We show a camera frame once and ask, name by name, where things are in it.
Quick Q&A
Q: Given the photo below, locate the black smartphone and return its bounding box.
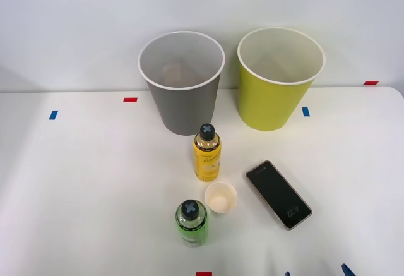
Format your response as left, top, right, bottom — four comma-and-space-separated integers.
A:
245, 160, 313, 231

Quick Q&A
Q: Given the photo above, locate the small white paper cup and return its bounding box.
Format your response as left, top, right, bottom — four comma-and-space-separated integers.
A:
204, 181, 238, 215

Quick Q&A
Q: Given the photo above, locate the green drink bottle black cap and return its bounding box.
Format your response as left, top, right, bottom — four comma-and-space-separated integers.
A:
175, 200, 210, 248

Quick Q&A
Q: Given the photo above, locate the yellow drink bottle black cap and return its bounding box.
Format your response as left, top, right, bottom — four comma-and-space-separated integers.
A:
193, 123, 223, 183

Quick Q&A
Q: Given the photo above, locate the yellow-green plastic waste bin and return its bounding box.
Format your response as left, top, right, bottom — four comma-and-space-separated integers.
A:
237, 26, 326, 132

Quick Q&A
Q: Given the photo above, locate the grey plastic waste bin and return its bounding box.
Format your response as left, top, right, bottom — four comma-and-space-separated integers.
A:
138, 30, 226, 137

